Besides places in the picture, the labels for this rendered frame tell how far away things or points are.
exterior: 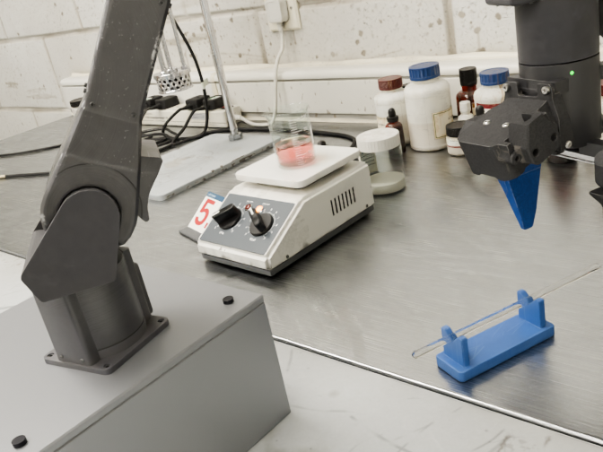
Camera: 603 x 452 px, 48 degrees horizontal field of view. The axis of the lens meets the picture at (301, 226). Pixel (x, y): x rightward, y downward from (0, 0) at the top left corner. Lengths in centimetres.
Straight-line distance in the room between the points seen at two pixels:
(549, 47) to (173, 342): 33
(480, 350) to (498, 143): 18
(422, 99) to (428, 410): 62
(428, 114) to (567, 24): 57
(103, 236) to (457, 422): 28
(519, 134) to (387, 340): 23
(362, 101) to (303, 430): 86
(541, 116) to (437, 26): 76
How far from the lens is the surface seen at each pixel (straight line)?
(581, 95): 53
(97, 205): 42
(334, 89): 133
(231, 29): 154
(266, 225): 77
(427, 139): 108
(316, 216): 79
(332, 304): 68
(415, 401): 54
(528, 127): 48
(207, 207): 94
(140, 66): 42
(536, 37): 52
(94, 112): 43
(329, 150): 87
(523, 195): 62
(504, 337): 59
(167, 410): 46
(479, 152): 50
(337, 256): 78
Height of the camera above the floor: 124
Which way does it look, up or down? 23 degrees down
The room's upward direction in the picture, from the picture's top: 12 degrees counter-clockwise
